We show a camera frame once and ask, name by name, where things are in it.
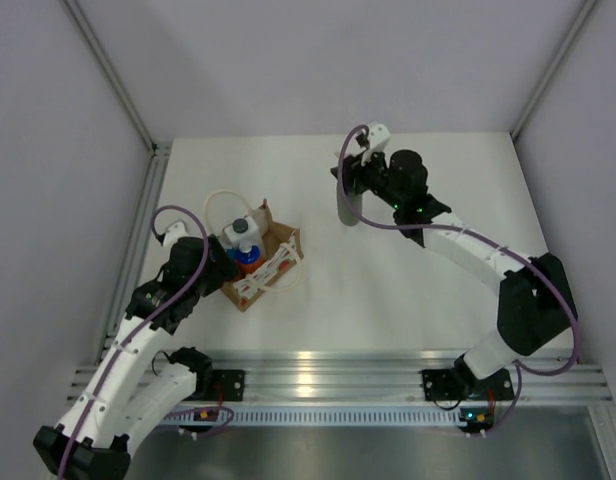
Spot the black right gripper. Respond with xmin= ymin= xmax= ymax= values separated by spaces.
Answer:
xmin=331 ymin=145 xmax=404 ymax=211

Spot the grey pump bottle beige top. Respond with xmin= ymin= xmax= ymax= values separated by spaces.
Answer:
xmin=337 ymin=179 xmax=364 ymax=227

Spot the orange bottle blue pump top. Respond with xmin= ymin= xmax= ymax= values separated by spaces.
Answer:
xmin=236 ymin=241 xmax=265 ymax=275

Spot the white bottle grey cap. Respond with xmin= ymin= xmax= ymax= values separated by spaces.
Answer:
xmin=223 ymin=215 xmax=264 ymax=252

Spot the burlap watermelon canvas bag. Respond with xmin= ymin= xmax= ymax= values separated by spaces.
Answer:
xmin=204 ymin=190 xmax=304 ymax=312

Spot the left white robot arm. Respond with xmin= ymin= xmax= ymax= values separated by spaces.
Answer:
xmin=33 ymin=235 xmax=238 ymax=479

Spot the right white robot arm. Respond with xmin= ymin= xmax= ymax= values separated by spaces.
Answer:
xmin=331 ymin=150 xmax=580 ymax=397

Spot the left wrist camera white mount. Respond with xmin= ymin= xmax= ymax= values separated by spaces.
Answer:
xmin=161 ymin=220 xmax=188 ymax=247

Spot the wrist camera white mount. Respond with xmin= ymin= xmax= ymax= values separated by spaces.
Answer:
xmin=355 ymin=121 xmax=391 ymax=151
xmin=161 ymin=220 xmax=188 ymax=247

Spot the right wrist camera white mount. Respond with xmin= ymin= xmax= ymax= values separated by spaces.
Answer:
xmin=355 ymin=121 xmax=391 ymax=151

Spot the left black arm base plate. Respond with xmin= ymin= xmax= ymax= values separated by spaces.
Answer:
xmin=208 ymin=369 xmax=246 ymax=403

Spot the white slotted cable duct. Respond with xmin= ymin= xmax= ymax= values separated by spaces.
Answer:
xmin=160 ymin=406 xmax=466 ymax=427

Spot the left aluminium frame post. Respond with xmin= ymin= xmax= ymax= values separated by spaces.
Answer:
xmin=58 ymin=0 xmax=155 ymax=154

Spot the aluminium frame post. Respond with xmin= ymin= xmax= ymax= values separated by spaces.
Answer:
xmin=58 ymin=0 xmax=155 ymax=154
xmin=509 ymin=0 xmax=602 ymax=143

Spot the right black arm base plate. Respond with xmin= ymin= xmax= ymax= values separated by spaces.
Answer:
xmin=421 ymin=368 xmax=515 ymax=402

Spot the right aluminium frame post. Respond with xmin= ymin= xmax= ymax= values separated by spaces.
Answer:
xmin=509 ymin=0 xmax=602 ymax=143

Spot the aluminium front rail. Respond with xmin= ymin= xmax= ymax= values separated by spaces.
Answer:
xmin=65 ymin=349 xmax=613 ymax=404

